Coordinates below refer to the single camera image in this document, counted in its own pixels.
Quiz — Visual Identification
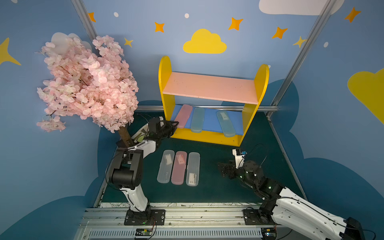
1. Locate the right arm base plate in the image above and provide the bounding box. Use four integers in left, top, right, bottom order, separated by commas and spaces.
243, 208, 275, 226

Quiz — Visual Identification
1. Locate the brown tree trunk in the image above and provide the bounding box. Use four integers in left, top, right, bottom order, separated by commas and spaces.
118, 126, 134, 148

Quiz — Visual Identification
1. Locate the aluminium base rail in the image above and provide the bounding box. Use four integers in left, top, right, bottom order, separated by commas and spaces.
75, 203, 303, 240

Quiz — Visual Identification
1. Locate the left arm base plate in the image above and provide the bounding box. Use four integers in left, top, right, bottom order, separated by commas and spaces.
124, 209, 166, 226

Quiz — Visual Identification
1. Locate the white work glove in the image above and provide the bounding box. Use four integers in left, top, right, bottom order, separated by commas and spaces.
132, 124, 149, 144

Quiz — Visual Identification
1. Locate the yellow shelf unit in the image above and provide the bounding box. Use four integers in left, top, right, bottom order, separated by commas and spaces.
159, 56, 270, 147

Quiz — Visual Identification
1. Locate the teal pencil case with label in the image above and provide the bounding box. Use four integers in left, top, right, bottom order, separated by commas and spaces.
217, 111, 236, 138

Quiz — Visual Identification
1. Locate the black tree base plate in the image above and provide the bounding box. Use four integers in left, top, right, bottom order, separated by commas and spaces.
116, 140, 133, 150

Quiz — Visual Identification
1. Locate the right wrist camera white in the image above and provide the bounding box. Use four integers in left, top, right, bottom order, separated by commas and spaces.
232, 149, 247, 169

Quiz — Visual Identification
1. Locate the clear white pencil case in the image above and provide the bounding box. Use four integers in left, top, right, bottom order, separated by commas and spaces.
157, 150, 175, 184

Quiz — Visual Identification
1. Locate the white pencil case with label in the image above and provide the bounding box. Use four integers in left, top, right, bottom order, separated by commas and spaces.
186, 152, 200, 187

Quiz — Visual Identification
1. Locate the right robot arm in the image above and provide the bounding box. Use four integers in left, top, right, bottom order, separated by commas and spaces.
218, 161, 365, 240

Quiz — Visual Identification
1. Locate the pink blossom tree crown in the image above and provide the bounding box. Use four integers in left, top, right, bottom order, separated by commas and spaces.
37, 36, 139, 133

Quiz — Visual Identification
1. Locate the green pencil case lower shelf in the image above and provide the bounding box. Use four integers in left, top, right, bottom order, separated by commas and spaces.
191, 108, 205, 133

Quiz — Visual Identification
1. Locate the pink pencil case shelf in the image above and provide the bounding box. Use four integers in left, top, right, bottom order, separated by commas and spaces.
174, 105, 193, 129
171, 151, 187, 185

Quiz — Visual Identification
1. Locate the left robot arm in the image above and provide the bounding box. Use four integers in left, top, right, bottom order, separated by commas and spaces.
106, 117, 179, 215

